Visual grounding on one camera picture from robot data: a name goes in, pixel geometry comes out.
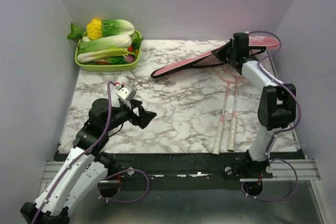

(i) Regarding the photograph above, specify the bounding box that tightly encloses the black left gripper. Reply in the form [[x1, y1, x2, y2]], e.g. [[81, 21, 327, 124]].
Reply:
[[103, 99, 157, 133]]

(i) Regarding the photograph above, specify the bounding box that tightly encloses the pink badminton racket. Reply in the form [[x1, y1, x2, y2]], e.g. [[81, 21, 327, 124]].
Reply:
[[212, 67, 236, 155], [224, 67, 245, 152]]

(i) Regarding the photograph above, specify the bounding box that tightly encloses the pink racket bag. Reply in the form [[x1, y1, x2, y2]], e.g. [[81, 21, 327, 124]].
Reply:
[[151, 31, 280, 79]]

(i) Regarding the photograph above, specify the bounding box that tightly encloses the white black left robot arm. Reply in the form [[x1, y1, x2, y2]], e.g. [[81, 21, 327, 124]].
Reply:
[[20, 98, 156, 223]]

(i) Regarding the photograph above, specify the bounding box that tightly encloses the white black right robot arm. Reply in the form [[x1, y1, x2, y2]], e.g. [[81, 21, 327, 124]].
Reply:
[[212, 31, 300, 178]]

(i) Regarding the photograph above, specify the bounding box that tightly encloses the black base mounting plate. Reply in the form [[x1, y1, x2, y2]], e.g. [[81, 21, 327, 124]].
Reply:
[[54, 142, 274, 192]]

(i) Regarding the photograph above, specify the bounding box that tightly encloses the toy bok choy front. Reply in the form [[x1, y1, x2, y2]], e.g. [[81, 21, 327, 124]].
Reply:
[[77, 48, 134, 63]]

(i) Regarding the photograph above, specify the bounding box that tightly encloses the green plastic basket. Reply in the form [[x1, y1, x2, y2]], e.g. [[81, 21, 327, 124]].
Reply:
[[75, 30, 143, 72]]

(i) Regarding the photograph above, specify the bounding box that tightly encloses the toy napa cabbage middle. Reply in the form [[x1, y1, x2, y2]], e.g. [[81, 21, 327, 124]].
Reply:
[[78, 35, 132, 54]]

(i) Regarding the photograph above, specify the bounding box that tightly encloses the toy napa cabbage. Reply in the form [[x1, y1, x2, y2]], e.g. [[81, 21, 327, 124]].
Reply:
[[101, 19, 135, 37], [78, 35, 132, 54]]

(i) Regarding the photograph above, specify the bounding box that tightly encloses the toy napa cabbage top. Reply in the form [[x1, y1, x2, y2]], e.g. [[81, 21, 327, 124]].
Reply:
[[101, 19, 135, 37]]

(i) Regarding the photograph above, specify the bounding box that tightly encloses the yellow toy flower vegetable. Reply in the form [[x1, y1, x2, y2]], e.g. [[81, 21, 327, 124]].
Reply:
[[86, 18, 102, 40]]

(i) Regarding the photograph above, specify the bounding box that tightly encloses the green toy leaf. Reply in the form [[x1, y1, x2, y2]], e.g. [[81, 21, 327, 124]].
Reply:
[[67, 23, 83, 46]]

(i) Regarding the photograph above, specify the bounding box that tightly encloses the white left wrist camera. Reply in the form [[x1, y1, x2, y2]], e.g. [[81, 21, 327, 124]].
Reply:
[[117, 86, 137, 108]]

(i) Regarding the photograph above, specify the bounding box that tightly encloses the aluminium frame rail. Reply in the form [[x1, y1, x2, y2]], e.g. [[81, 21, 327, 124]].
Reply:
[[235, 159, 321, 182]]

